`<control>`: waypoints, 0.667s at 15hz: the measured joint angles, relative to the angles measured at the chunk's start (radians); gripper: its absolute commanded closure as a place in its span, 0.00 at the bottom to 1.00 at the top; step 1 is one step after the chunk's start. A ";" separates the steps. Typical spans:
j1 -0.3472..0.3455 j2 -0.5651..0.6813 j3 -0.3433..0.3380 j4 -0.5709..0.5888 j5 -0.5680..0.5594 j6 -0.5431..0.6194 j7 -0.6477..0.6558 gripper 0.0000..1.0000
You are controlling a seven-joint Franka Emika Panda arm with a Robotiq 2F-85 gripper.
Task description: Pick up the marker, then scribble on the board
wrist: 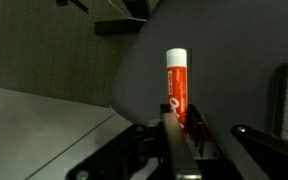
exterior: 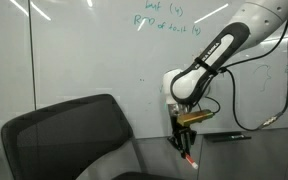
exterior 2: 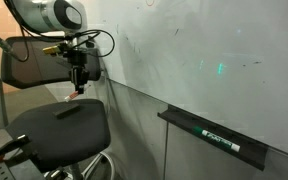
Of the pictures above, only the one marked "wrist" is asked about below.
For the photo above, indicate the black mesh office chair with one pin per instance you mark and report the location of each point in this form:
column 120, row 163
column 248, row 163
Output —
column 230, row 50

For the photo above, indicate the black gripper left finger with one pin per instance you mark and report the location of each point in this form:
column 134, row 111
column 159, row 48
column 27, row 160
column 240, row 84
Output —
column 180, row 153

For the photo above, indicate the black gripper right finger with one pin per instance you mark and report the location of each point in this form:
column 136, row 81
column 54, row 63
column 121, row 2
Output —
column 267, row 150

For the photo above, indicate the red whiteboard marker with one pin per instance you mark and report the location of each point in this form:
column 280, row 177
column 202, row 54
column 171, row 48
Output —
column 177, row 86

